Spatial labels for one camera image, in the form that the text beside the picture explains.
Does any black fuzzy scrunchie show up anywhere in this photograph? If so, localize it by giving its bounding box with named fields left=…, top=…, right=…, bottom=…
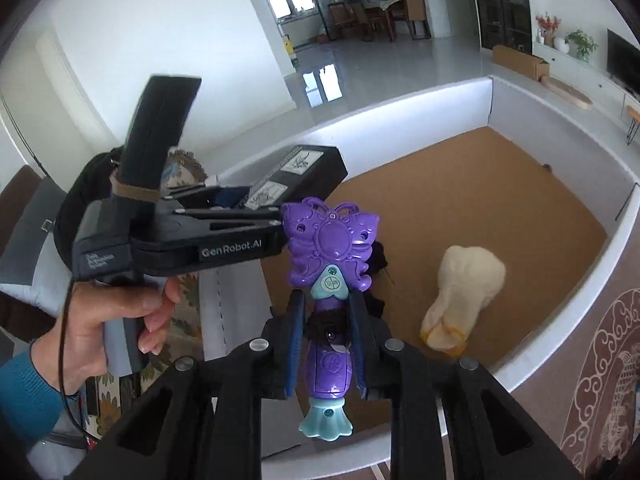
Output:
left=304, top=242, right=396, bottom=340

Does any purple butterfly toy wand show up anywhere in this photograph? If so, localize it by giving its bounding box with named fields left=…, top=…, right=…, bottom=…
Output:
left=282, top=197, right=380, bottom=442

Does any teal sleeved left forearm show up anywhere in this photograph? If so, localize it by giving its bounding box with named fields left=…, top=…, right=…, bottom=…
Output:
left=1, top=349, right=64, bottom=450

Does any person's left hand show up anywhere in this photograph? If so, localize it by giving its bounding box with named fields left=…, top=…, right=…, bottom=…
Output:
left=32, top=276, right=184, bottom=396

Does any black box with stickers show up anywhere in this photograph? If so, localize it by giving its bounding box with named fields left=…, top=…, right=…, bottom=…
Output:
left=209, top=144, right=350, bottom=212

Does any white cardboard storage box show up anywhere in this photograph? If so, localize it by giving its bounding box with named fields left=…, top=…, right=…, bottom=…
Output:
left=203, top=70, right=639, bottom=468

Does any wooden dining table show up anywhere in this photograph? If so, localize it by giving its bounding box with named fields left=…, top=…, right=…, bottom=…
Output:
left=364, top=0, right=409, bottom=42

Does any wooden dining chair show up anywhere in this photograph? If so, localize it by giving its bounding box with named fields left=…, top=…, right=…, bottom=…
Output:
left=404, top=0, right=432, bottom=40

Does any round beige floor cushion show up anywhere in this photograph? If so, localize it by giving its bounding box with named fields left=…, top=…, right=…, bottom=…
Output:
left=540, top=76, right=593, bottom=110

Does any long brown cardboard box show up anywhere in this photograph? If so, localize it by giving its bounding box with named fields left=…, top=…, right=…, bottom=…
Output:
left=491, top=44, right=550, bottom=81

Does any white tv cabinet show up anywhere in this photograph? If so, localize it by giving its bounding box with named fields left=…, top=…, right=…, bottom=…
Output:
left=533, top=44, right=639, bottom=130

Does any dark glass display cabinet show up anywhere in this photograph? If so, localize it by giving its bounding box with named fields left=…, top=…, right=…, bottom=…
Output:
left=476, top=0, right=533, bottom=54

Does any red flower vase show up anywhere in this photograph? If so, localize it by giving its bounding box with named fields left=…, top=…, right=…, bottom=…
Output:
left=536, top=12, right=562, bottom=47

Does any green potted plant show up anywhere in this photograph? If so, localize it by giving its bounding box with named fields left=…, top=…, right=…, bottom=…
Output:
left=566, top=28, right=599, bottom=63

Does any black flat screen television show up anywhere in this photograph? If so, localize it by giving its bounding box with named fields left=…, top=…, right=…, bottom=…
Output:
left=606, top=29, right=640, bottom=94

